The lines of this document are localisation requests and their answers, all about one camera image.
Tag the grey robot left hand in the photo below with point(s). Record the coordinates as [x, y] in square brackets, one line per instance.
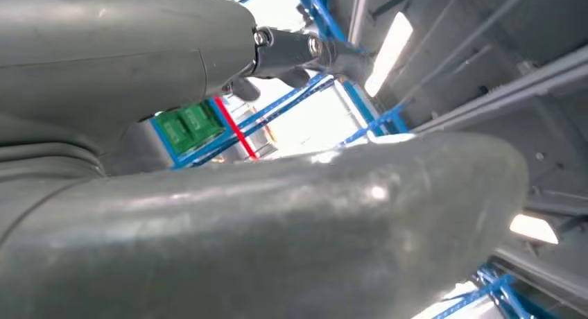
[275, 239]

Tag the red strip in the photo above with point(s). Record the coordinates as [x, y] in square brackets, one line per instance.
[236, 128]

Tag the green storage bin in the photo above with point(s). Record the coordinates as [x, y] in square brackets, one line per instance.
[172, 133]
[202, 119]

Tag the long bright ceiling light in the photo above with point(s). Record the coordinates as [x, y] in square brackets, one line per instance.
[533, 228]
[390, 50]

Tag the tall blue metal rack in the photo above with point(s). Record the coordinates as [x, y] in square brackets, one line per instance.
[496, 287]
[321, 9]

